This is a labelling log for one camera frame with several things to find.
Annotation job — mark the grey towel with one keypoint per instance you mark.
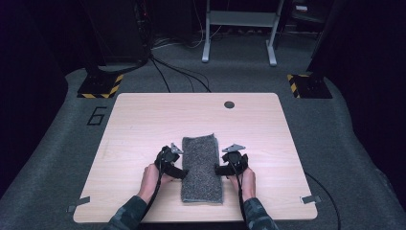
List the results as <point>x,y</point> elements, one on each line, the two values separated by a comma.
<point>201,169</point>

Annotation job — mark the person's right hand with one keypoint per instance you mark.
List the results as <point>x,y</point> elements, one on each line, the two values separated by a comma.
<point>249,183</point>

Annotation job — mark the white metal desk frame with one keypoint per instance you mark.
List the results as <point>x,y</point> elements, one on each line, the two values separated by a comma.
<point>242,18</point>

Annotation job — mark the grey tape strip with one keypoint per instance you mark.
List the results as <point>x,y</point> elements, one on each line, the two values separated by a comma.
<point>79,202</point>
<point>311,199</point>

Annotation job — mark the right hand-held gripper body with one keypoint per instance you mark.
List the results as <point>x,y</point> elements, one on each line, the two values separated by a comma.
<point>235,157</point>

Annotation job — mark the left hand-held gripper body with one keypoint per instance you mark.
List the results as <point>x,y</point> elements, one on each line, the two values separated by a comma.
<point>166,156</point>

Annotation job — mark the person's left hand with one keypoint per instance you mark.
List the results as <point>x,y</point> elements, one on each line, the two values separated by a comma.
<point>151,182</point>

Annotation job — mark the hazard striped stand base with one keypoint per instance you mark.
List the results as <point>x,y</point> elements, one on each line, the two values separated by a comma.
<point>99,85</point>
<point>309,86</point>

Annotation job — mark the black cabinet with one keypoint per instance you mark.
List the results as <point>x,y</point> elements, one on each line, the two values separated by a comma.
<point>118,32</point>

